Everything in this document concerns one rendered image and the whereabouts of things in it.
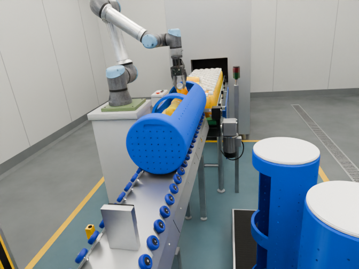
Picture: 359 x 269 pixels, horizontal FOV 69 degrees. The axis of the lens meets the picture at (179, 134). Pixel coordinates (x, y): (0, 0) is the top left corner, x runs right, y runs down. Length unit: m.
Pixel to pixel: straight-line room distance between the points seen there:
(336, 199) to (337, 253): 0.17
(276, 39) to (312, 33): 0.70
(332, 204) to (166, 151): 0.66
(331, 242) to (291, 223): 0.44
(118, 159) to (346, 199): 1.26
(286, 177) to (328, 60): 5.48
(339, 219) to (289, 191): 0.36
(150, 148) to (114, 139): 0.53
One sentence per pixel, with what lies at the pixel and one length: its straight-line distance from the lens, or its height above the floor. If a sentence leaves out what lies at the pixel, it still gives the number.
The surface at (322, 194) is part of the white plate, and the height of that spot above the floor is 1.04.
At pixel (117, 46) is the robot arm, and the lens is 1.79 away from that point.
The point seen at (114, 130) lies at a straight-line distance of 1.65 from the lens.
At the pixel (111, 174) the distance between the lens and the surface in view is 1.81.
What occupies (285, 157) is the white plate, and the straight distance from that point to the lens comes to 1.19.
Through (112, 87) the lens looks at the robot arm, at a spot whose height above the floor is 1.28.
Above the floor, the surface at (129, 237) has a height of 0.98.
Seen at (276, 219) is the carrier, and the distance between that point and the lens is 1.30.
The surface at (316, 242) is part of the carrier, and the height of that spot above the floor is 0.95.
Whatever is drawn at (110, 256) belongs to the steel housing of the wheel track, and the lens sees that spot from 0.92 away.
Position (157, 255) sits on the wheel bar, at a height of 0.92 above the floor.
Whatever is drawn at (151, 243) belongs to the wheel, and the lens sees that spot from 0.86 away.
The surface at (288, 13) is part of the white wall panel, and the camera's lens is 6.27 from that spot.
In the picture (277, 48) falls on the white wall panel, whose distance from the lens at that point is 6.25.
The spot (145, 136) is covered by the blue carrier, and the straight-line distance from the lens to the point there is 1.17.
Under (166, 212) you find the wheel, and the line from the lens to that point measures 0.98.
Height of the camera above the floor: 1.56
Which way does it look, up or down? 21 degrees down
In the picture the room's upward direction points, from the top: 5 degrees counter-clockwise
